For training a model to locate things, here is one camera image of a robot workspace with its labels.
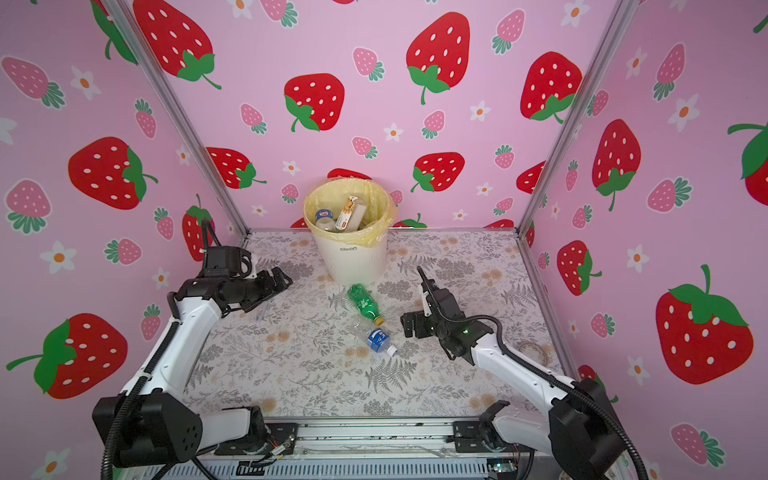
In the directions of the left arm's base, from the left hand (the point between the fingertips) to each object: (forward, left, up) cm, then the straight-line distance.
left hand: (279, 285), depth 81 cm
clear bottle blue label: (-9, -27, -14) cm, 32 cm away
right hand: (-5, -37, -8) cm, 38 cm away
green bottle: (+2, -23, -14) cm, 27 cm away
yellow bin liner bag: (+32, -12, +7) cm, 35 cm away
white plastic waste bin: (+11, -19, -5) cm, 22 cm away
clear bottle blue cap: (+21, -10, +6) cm, 24 cm away
